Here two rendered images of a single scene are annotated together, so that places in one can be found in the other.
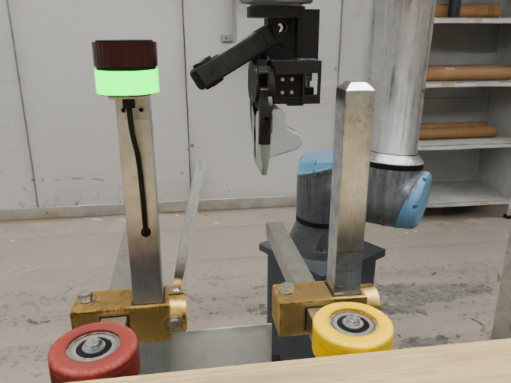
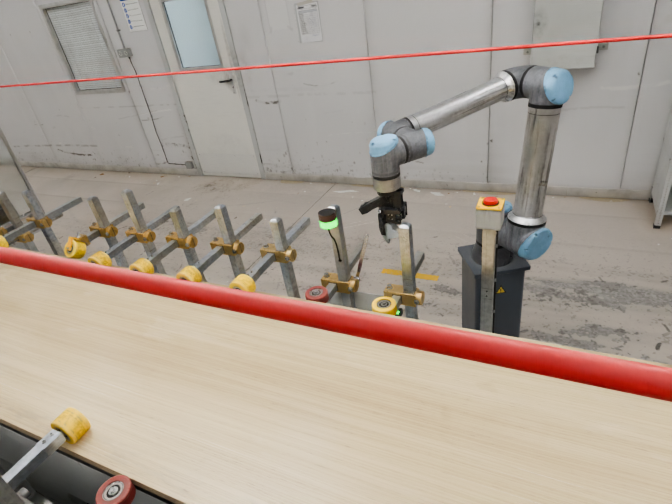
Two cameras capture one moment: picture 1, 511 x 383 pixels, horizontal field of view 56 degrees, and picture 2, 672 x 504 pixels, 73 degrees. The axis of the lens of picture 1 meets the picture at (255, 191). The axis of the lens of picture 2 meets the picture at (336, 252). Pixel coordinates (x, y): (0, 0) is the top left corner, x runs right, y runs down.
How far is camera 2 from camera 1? 1.14 m
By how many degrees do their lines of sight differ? 37
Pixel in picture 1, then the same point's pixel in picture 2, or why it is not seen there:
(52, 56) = (393, 74)
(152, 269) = (343, 271)
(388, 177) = (514, 229)
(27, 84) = (377, 94)
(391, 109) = (520, 190)
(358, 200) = (407, 263)
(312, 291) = (398, 289)
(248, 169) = not seen: hidden behind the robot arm
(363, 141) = (406, 244)
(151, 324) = (343, 287)
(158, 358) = (347, 298)
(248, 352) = not seen: hidden behind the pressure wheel
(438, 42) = not seen: outside the picture
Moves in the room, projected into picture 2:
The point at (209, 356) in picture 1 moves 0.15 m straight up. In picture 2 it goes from (368, 302) to (363, 269)
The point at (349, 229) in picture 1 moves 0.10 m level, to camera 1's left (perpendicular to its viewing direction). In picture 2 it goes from (405, 272) to (380, 266)
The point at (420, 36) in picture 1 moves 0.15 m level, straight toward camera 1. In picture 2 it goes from (539, 151) to (514, 164)
